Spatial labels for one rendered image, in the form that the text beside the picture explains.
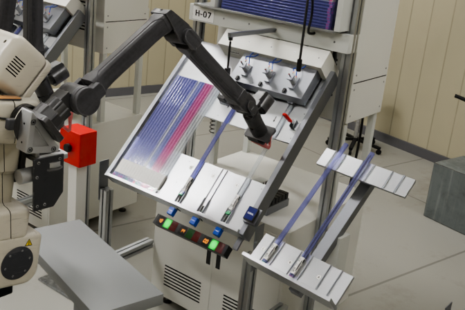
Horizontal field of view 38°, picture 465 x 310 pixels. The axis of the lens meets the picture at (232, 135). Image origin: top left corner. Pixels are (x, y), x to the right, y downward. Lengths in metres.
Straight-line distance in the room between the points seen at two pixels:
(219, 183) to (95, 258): 0.51
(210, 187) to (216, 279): 0.57
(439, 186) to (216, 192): 2.34
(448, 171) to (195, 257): 2.06
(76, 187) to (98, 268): 0.90
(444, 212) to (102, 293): 2.85
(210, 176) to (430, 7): 3.56
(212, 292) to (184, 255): 0.20
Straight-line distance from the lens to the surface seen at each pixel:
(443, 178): 4.50
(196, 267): 2.97
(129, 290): 2.18
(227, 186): 2.44
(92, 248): 2.42
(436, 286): 3.80
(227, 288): 2.89
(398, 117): 5.95
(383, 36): 2.86
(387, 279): 3.74
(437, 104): 5.70
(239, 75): 2.63
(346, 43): 2.51
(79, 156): 3.04
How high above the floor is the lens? 1.74
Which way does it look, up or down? 18 degrees down
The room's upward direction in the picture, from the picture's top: 6 degrees clockwise
